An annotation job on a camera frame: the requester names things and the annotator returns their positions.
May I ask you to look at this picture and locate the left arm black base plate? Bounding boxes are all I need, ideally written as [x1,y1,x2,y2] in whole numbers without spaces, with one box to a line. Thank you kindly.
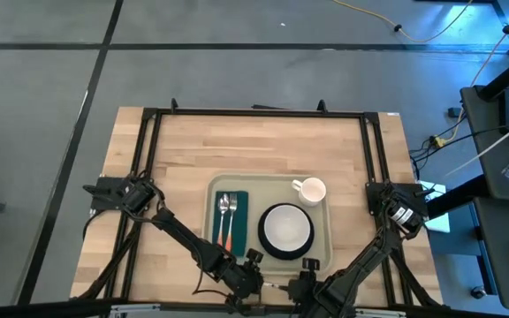
[82,175,155,213]

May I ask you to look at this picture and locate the orange-handled metal spoon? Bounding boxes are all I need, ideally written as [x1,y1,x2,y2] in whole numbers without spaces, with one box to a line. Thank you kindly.
[217,193,231,247]

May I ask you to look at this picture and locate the beige plastic tray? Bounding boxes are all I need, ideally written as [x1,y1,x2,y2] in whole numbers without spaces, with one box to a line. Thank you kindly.
[202,172,334,276]

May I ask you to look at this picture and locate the white cable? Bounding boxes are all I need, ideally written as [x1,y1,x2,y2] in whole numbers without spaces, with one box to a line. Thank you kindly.
[444,113,509,178]

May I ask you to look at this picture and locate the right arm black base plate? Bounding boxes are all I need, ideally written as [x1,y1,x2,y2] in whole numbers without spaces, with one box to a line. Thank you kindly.
[366,180,429,218]

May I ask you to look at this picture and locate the black desk leg bar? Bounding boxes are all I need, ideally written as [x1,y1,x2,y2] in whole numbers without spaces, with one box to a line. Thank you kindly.
[477,43,509,101]
[426,174,490,220]

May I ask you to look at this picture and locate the orange-handled metal fork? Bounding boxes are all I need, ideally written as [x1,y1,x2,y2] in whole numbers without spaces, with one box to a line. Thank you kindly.
[225,192,239,252]

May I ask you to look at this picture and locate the white ribbed bowl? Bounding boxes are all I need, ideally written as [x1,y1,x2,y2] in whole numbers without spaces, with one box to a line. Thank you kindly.
[262,204,312,253]

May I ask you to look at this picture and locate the white mug with handle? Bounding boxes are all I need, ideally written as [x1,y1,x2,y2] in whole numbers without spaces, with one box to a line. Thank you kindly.
[291,177,328,208]

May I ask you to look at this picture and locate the yellow floor cable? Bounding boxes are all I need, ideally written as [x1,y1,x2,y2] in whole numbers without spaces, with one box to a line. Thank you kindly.
[332,0,475,44]

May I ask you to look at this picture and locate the black floor cables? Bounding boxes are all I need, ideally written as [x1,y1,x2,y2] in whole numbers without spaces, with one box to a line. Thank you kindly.
[408,117,509,178]

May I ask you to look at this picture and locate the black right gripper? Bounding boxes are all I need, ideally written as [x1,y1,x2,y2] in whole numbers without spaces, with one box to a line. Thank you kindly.
[279,271,329,310]

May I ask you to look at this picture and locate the dark green cloth napkin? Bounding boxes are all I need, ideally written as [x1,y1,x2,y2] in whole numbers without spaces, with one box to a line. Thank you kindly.
[211,190,250,258]

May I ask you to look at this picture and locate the black crossbar with silver brackets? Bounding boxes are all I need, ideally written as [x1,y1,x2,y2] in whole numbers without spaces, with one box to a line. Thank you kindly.
[0,298,509,318]

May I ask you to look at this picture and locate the black desk with adapter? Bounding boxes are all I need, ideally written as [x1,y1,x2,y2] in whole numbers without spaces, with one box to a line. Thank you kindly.
[460,83,509,202]

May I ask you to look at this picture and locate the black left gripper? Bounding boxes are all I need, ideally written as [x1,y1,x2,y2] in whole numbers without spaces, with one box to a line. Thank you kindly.
[218,260,269,307]

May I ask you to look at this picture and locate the black desk with keyboard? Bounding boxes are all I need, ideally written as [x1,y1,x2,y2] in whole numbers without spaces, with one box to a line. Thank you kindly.
[473,196,509,313]

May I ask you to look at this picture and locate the black aluminium table frame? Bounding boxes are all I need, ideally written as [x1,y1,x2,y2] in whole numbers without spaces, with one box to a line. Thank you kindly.
[77,97,444,310]

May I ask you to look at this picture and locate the white paper sheet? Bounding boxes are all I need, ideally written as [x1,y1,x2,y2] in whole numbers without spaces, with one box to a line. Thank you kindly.
[417,180,452,234]

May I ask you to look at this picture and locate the orange floor cable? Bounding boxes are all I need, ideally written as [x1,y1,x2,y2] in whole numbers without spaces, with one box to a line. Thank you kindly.
[452,2,509,139]

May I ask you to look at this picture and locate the dark round plate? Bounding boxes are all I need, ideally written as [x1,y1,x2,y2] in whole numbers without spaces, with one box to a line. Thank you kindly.
[257,202,315,261]

